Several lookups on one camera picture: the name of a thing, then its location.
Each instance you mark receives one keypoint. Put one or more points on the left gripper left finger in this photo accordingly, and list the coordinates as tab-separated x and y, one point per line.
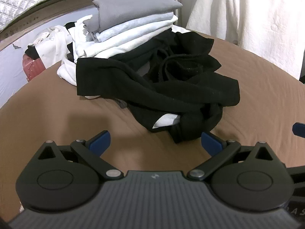
62	177

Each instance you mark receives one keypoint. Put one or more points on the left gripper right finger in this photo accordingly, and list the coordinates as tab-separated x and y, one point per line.
250	178

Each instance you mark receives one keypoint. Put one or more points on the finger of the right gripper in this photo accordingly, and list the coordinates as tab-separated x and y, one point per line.
298	129

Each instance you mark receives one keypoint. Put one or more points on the black knit garment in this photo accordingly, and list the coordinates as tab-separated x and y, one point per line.
172	73

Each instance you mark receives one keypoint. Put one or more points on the white crumpled clothes pile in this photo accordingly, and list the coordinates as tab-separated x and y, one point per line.
50	45

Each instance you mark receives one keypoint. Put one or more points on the white hanging quilt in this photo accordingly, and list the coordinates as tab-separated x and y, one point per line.
271	29

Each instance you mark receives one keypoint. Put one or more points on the white folded shirt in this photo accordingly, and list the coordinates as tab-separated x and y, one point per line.
121	43

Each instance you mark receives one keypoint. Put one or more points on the light blue folded shirt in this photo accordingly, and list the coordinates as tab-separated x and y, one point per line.
128	25

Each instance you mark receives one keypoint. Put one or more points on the grey folded shirt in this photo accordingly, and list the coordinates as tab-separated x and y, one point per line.
114	12

